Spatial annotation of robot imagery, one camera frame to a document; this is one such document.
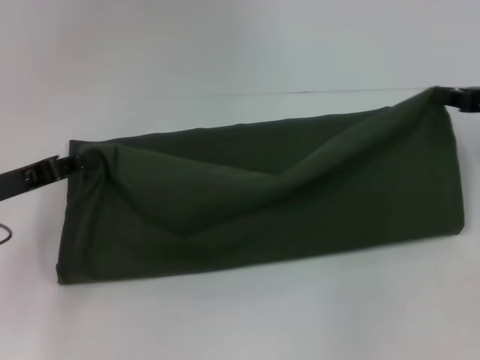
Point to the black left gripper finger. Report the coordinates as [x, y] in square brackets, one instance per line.
[71, 173]
[77, 160]

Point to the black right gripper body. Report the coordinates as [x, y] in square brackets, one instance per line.
[468, 99]

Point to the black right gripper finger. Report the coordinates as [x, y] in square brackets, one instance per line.
[446, 95]

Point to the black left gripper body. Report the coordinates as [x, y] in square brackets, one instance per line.
[26, 180]

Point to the dark green FREE t-shirt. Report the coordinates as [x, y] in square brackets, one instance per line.
[262, 195]

